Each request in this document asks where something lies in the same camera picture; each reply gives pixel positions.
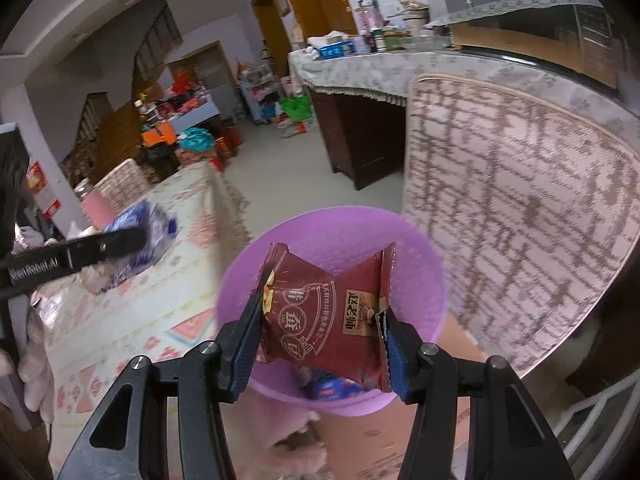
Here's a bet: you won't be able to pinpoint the blue plastic bag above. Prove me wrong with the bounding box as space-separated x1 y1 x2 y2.
67 199 180 293

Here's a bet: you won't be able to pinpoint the beige brown patterned mattress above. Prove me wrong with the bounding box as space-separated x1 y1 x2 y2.
400 74 640 380

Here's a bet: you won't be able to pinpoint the maroon snack packet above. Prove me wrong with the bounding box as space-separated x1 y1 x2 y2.
255 241 398 393

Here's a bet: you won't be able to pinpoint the white metal frame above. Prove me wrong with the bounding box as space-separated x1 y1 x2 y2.
550 370 640 480

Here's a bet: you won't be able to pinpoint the purple perforated plastic basket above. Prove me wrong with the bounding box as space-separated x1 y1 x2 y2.
216 205 447 417

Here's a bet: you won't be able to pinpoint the red gift boxes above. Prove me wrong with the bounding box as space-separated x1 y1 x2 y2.
212 132 241 171

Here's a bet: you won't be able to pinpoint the cream red patterned table cloth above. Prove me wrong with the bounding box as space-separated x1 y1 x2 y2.
30 160 251 480

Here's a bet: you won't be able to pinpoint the green plastic bag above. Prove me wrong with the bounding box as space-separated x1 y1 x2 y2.
281 96 313 123

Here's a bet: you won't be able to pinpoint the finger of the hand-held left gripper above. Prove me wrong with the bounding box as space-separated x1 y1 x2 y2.
65 226 148 269

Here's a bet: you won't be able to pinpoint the grey floral fringed tablecloth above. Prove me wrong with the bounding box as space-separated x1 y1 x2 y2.
289 50 640 126

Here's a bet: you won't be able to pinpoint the person's left hand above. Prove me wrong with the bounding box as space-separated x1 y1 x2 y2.
0 305 57 428

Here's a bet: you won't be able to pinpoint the brown wooden door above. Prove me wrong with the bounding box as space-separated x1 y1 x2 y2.
277 0 358 43
250 0 293 78

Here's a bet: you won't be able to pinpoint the white shelf cart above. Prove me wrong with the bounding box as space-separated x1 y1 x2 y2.
239 72 283 125

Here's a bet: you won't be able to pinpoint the pink water bottle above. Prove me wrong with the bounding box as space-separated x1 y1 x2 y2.
356 0 383 36

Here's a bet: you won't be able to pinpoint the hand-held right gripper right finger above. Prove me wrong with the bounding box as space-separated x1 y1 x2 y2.
375 310 561 480

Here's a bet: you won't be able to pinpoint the blue snack packet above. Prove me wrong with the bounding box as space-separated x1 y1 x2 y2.
305 369 368 401

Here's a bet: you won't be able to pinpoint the dark wooden staircase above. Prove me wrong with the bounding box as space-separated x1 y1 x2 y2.
60 0 183 181

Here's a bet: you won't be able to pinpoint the woven beige chair back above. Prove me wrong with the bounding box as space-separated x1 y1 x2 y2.
92 158 153 216

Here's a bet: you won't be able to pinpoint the blue tissue box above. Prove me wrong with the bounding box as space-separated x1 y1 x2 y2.
318 40 356 59

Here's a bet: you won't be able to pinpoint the teal knitted cloth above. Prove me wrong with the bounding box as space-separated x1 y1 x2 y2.
180 127 213 151

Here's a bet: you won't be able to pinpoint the dark wooden table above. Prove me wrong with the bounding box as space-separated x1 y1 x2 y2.
310 87 407 191

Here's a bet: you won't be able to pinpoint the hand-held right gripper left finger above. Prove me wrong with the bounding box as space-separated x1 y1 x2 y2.
57 292 266 480

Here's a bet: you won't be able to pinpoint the orange box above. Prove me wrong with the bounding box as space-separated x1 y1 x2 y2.
141 122 178 146

